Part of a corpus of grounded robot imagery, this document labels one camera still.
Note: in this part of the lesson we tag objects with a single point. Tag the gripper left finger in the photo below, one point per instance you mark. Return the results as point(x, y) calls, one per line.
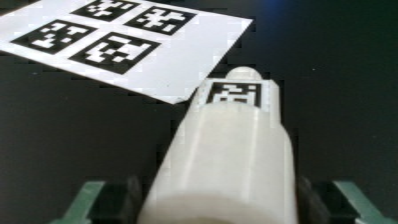
point(106, 204)

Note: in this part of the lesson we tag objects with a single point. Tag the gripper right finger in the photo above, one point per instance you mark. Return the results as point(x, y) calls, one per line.
point(335, 204)

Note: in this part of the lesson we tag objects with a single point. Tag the white table leg cylinder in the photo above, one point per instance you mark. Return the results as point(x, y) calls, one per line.
point(225, 183)

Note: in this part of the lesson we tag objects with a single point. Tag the white marker sheet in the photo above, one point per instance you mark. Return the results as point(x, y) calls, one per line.
point(143, 45)

